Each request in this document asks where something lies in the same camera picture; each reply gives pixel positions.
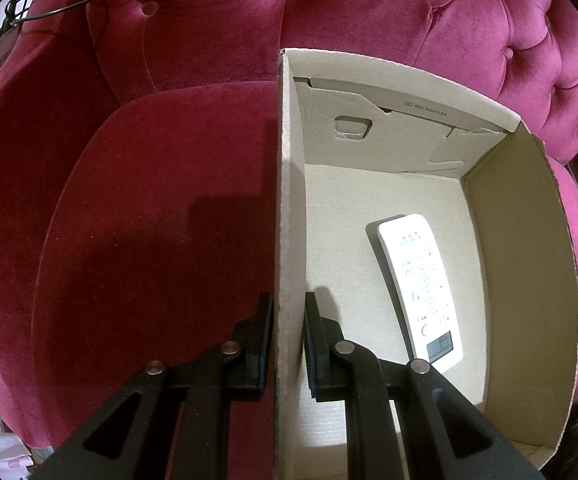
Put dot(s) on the cardboard box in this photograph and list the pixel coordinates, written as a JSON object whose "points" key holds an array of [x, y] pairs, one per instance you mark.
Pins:
{"points": [[344, 200]]}

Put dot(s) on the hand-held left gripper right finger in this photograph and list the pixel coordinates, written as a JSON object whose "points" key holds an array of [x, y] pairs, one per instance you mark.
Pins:
{"points": [[312, 352]]}

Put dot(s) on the white remote control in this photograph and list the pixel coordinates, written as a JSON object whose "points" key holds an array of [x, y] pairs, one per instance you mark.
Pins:
{"points": [[419, 270]]}

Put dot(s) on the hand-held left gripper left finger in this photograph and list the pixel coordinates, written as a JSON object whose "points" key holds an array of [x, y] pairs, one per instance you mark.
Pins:
{"points": [[268, 342]]}

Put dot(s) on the pink tufted velvet sofa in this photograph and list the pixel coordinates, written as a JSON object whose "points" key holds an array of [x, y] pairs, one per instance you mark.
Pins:
{"points": [[169, 185]]}

